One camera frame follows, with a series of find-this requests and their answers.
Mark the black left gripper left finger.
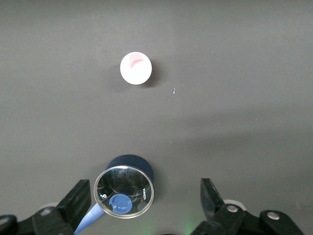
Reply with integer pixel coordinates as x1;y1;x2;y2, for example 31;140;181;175
0;179;92;235

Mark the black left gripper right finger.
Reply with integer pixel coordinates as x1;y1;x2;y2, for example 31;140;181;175
190;178;306;235

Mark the pink plastic cup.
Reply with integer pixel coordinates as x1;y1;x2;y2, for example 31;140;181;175
119;51;153;86

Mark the glass lid with blue knob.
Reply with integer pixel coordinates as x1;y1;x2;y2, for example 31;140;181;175
93;165;156;219

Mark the dark blue saucepan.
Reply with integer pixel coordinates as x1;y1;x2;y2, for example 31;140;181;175
73;154;156;235

